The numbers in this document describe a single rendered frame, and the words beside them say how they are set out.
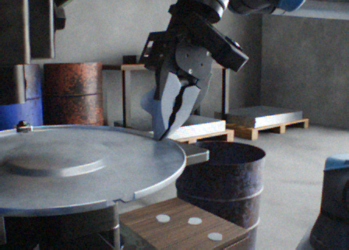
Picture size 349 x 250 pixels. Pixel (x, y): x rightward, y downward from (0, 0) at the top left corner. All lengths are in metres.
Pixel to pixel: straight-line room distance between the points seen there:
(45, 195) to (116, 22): 3.91
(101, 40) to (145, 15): 0.68
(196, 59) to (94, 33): 3.58
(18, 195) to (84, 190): 0.06
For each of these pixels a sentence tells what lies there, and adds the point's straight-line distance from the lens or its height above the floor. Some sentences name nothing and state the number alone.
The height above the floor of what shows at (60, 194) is 0.78.
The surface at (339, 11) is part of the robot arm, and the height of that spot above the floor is 1.00.
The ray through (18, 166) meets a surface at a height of 0.79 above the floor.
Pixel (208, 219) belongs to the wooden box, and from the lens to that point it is 1.23.
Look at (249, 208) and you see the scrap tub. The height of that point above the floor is 0.27.
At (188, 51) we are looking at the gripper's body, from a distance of 0.47.
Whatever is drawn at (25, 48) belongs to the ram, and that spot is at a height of 0.90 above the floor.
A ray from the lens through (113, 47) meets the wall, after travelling 4.13.
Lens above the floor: 0.89
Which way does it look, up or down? 9 degrees down
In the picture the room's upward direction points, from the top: straight up
